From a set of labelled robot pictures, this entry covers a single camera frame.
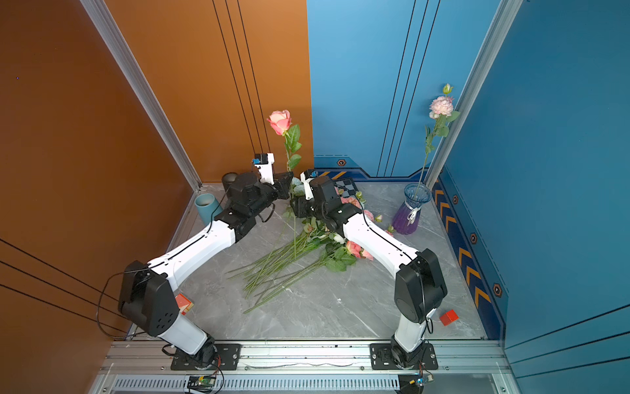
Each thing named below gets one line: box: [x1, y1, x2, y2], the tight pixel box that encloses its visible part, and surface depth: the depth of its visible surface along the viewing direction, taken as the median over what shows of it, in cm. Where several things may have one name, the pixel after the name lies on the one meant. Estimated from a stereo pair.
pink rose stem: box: [267, 109, 302, 261], surface depth 74 cm
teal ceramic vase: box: [194, 192, 224, 226], surface depth 89 cm
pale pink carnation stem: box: [414, 83, 461, 197], surface depth 85 cm
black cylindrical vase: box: [221, 172, 238, 198], surface depth 98 cm
